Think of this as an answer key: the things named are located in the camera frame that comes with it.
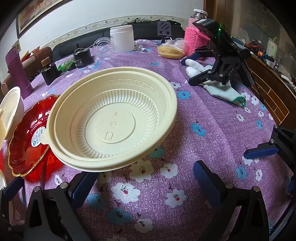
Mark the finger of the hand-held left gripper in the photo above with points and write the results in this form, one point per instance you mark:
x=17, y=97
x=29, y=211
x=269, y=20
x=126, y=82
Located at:
x=13, y=187
x=261, y=150

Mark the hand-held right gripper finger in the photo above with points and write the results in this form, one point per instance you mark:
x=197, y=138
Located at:
x=82, y=187
x=205, y=179
x=198, y=78
x=190, y=59

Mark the cream plastic bowl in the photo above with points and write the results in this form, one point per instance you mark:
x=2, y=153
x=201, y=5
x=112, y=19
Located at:
x=99, y=168
x=3, y=132
x=111, y=120

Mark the red gold-rimmed plate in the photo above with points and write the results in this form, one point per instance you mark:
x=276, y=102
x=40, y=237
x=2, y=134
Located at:
x=23, y=153

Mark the pink bottle with knit sleeve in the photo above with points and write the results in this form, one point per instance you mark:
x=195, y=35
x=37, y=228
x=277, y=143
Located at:
x=196, y=40

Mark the clear plastic bag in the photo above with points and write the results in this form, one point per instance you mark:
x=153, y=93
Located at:
x=179, y=42

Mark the bag of yellow food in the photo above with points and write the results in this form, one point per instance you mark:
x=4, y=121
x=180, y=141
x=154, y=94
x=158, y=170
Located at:
x=171, y=53

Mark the white knit glove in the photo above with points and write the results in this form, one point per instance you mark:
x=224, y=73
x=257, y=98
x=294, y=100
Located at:
x=219, y=91

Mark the black phone stand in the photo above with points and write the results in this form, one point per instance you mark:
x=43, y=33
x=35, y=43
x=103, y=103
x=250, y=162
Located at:
x=164, y=29

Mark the purple floral tablecloth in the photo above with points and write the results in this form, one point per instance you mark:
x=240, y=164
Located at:
x=208, y=139

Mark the white kettle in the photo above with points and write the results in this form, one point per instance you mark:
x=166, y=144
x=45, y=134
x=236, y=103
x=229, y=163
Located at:
x=271, y=47

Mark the black leather sofa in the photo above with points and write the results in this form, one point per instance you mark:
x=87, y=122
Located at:
x=145, y=31

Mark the wooden sideboard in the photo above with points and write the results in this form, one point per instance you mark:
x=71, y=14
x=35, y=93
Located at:
x=270, y=92

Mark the white plastic jar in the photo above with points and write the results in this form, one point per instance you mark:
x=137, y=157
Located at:
x=122, y=38

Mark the white bowl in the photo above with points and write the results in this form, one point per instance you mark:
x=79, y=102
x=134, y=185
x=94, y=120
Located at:
x=11, y=109

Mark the clear plastic lid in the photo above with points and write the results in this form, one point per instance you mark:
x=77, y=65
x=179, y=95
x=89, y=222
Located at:
x=103, y=46

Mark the black power adapter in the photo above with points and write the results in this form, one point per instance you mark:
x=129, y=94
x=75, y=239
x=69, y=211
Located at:
x=82, y=59

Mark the purple thermos bottle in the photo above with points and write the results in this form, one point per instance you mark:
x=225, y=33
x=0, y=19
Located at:
x=19, y=71

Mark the black jar with wooden stopper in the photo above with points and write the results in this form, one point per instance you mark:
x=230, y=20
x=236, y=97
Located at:
x=50, y=73

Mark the green wrapper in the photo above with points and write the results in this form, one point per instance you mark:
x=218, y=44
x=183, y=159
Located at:
x=64, y=66

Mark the brown armchair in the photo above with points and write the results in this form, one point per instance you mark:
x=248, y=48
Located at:
x=39, y=53

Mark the framed wall picture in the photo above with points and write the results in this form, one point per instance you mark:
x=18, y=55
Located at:
x=34, y=15

